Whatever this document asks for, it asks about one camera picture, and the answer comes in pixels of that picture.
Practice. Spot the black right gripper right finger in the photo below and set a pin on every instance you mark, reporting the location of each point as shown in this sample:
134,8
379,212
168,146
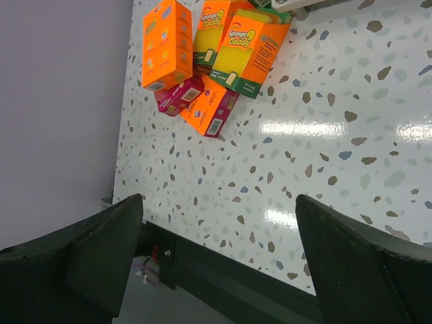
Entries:
362,274

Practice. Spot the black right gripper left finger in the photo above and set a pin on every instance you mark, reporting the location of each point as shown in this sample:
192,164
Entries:
77,274

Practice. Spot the orange magenta Scrub Mommy box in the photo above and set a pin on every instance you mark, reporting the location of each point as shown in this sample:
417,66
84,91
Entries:
208,113

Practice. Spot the orange Scrub Daddy box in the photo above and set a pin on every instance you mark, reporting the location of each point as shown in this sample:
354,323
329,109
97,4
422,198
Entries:
167,46

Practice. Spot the sponge daddy box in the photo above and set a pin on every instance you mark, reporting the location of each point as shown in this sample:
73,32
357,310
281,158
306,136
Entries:
214,20
248,50

